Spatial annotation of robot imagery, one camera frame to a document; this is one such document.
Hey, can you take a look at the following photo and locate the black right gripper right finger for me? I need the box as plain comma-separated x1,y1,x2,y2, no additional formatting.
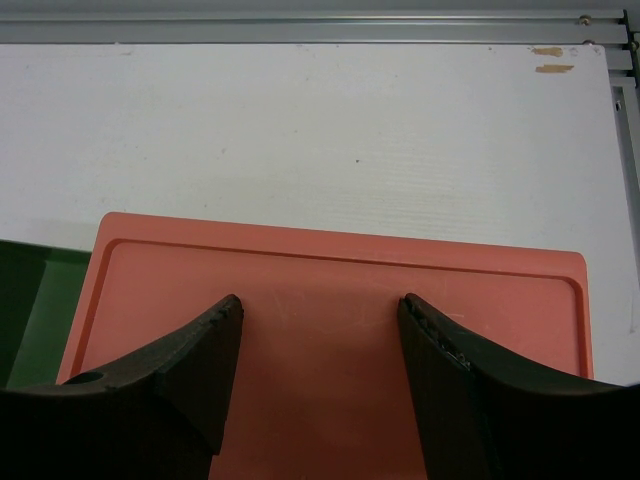
397,294,639,479

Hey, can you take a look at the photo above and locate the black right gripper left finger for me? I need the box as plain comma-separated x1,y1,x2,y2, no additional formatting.
1,295,244,479

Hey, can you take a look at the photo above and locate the salmon drawer box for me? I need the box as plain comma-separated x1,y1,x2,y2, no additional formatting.
58,213,593,479

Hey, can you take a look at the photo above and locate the green pull-out drawer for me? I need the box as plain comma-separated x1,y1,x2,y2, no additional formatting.
1,240,91,388

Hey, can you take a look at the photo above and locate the aluminium table frame rail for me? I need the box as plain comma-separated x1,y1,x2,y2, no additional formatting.
0,8,640,211

